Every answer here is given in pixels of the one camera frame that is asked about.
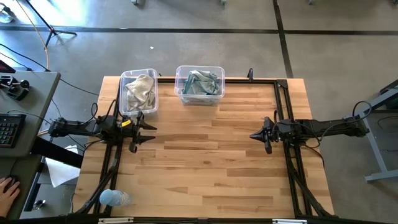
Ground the white paper sheet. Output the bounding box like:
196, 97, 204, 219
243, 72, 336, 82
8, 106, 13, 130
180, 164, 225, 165
45, 144, 81, 188

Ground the black backlit keyboard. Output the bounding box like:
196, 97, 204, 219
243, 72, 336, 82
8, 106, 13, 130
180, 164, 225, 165
0, 113, 27, 149

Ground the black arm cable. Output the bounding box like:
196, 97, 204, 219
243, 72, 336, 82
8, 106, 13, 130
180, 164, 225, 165
90, 99, 118, 121
352, 100, 373, 119

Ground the grey desk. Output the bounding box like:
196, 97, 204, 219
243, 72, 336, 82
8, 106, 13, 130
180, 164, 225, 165
0, 70, 62, 220

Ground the black red-edged device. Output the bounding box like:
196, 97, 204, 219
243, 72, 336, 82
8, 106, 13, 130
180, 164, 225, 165
0, 58, 16, 74

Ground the grey metal table frame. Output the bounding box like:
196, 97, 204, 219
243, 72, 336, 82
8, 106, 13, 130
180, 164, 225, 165
343, 79, 398, 183

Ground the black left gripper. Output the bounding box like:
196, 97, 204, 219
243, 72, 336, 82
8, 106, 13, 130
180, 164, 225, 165
98, 111, 157, 144

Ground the white microfiber towel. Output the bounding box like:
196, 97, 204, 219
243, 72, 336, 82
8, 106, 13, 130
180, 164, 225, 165
125, 73, 155, 100

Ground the black desk cable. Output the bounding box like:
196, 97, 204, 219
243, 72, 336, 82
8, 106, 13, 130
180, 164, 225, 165
58, 77, 100, 96

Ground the silver metal bracket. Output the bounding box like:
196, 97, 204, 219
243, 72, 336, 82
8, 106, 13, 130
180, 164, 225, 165
272, 218, 308, 224
98, 217, 134, 224

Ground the black desk crossbar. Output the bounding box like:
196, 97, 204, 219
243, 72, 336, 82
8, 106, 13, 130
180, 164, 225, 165
30, 136, 85, 169

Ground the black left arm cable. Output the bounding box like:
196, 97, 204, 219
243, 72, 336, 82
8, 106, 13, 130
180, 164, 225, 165
90, 99, 118, 121

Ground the person's hand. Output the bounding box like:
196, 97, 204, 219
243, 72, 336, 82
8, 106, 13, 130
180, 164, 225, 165
0, 176, 21, 218

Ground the black floor cable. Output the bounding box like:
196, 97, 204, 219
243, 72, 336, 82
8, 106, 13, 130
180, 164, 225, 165
0, 43, 48, 72

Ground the black tripod stand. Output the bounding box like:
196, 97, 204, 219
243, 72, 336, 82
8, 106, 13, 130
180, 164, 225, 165
24, 0, 78, 47

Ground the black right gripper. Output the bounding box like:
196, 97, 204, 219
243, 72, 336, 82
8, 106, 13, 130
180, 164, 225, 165
249, 116, 301, 144

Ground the orange floor cable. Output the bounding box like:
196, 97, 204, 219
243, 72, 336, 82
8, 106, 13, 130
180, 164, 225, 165
15, 0, 50, 71

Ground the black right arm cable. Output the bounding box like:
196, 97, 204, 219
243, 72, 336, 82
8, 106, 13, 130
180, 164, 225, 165
352, 100, 373, 119

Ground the black aluminium table frame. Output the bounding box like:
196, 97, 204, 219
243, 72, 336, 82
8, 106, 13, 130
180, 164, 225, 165
73, 76, 335, 218

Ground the clear plastic bin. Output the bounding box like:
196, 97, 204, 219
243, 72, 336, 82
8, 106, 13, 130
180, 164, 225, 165
119, 68, 159, 116
174, 65, 226, 106

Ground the clear plastic water bottle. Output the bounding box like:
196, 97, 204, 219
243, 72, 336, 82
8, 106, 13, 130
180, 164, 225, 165
99, 189, 133, 207

